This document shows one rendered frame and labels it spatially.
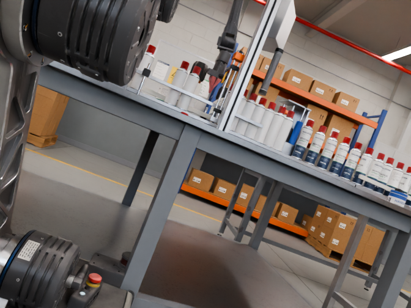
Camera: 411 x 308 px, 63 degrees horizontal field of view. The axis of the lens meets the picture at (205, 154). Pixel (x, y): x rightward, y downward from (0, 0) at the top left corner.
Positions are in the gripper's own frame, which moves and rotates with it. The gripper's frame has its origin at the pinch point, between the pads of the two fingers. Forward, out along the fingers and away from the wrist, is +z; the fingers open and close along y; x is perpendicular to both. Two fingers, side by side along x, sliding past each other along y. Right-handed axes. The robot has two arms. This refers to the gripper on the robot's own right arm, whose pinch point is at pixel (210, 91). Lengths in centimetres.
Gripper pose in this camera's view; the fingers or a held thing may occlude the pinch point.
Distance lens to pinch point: 161.2
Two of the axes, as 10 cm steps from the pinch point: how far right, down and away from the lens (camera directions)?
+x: 2.2, 0.9, -9.7
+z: -3.8, 9.2, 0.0
